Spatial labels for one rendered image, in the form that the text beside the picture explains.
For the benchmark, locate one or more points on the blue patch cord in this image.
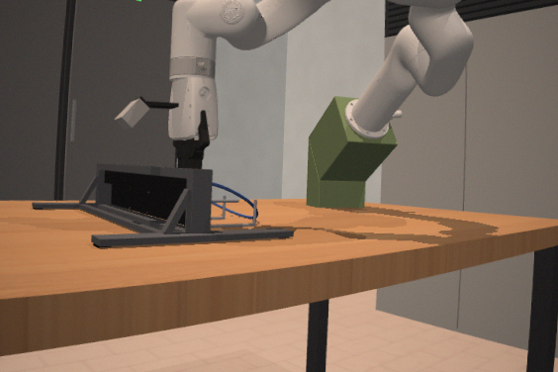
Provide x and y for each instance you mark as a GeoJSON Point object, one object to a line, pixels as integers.
{"type": "Point", "coordinates": [240, 196]}

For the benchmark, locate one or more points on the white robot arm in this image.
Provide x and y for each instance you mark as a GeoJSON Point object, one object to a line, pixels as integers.
{"type": "Point", "coordinates": [433, 49]}

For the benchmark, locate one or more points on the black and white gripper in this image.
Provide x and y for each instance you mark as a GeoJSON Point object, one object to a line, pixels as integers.
{"type": "Point", "coordinates": [197, 114]}

